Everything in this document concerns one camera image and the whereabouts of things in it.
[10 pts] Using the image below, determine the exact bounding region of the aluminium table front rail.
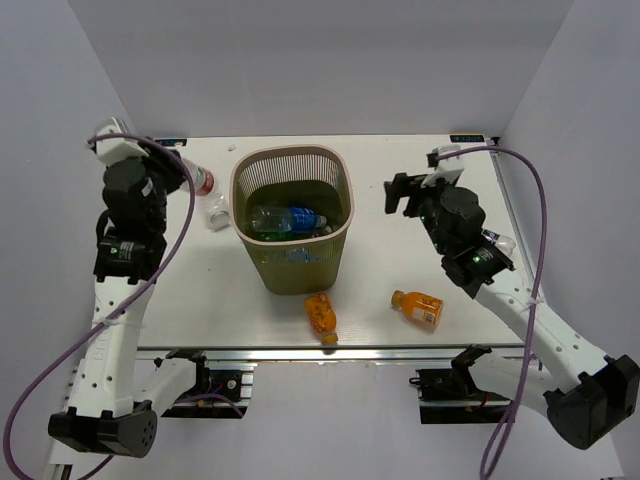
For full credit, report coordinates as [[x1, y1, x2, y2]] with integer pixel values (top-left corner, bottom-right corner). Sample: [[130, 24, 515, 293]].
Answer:
[[137, 343, 526, 371]]

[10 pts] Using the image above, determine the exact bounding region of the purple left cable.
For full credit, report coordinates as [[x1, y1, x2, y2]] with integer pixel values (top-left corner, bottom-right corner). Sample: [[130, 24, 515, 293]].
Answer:
[[2, 134, 246, 480]]

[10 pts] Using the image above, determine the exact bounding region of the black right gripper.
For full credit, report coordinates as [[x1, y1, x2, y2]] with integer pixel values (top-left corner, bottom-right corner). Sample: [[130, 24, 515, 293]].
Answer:
[[384, 173, 459, 255]]

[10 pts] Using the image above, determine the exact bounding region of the clear bottle red cap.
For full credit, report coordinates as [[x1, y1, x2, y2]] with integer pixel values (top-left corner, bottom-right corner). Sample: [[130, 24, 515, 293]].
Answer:
[[182, 158, 216, 197]]

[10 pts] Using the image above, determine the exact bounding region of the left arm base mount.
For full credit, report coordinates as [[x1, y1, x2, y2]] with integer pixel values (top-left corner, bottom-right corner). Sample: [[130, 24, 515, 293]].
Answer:
[[154, 349, 253, 419]]

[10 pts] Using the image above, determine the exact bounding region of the green plastic bottle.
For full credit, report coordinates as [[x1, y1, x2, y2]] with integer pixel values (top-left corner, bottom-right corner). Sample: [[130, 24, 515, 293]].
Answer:
[[252, 226, 332, 242]]

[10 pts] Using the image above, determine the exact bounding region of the orange juice bottle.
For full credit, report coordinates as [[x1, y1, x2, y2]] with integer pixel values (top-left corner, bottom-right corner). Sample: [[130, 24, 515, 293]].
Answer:
[[304, 293, 338, 345], [391, 290, 444, 334]]

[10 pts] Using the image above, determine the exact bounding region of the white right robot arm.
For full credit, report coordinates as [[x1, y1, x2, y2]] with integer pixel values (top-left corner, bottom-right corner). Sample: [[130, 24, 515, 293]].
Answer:
[[384, 173, 639, 450]]

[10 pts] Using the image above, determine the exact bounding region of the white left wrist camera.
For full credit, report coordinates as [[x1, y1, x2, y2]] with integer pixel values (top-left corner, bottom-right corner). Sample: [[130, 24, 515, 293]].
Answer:
[[88, 117, 146, 167]]

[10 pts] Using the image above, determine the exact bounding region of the clear plastic bottle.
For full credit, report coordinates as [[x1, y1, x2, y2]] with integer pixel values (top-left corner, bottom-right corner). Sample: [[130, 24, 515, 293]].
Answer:
[[200, 180, 231, 232]]

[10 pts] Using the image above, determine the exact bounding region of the blue sticker right corner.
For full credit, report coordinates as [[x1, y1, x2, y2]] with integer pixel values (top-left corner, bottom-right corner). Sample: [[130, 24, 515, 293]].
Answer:
[[449, 134, 485, 144]]

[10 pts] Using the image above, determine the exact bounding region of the olive mesh waste bin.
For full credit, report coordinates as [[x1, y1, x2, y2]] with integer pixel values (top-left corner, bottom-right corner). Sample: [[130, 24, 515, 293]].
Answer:
[[230, 145, 354, 295]]

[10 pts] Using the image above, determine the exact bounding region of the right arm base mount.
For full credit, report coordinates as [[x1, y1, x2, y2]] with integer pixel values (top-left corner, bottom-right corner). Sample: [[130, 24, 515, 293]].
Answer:
[[409, 345, 511, 425]]

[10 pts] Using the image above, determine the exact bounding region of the blue label bottle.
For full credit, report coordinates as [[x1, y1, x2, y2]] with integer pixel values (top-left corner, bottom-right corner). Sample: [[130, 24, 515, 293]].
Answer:
[[482, 229, 517, 257], [251, 206, 327, 232]]

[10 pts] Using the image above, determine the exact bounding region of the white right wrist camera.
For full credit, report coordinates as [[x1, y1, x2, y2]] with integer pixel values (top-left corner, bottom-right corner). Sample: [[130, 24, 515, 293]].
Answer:
[[421, 144, 464, 188]]

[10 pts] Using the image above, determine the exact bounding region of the orange juice bottle front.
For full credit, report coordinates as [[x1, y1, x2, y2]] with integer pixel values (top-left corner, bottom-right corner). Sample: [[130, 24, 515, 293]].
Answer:
[[304, 293, 338, 345]]

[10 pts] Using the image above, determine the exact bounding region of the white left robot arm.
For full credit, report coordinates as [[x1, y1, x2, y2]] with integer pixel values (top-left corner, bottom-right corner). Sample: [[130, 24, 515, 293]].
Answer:
[[48, 151, 212, 458]]

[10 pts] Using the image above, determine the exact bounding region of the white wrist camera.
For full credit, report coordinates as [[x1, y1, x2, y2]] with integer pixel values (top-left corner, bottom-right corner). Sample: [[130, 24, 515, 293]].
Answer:
[[88, 117, 146, 167], [421, 144, 464, 188]]

